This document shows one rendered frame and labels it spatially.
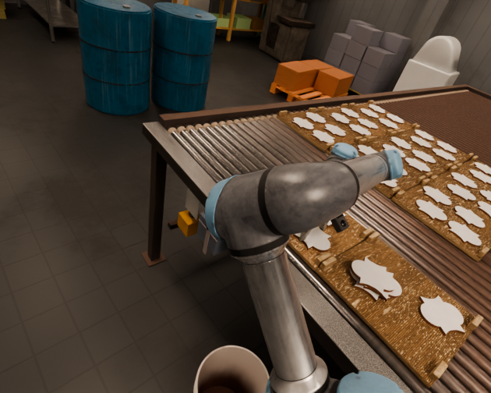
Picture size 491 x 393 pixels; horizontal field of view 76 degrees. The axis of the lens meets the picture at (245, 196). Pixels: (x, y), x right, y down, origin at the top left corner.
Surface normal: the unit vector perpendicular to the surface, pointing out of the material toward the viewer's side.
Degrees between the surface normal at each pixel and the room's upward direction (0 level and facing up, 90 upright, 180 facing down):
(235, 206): 71
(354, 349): 0
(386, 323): 0
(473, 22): 90
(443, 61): 90
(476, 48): 90
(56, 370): 0
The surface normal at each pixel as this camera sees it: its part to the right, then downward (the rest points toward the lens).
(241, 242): -0.49, 0.28
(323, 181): 0.25, -0.36
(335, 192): 0.46, -0.01
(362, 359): 0.22, -0.76
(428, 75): -0.69, 0.32
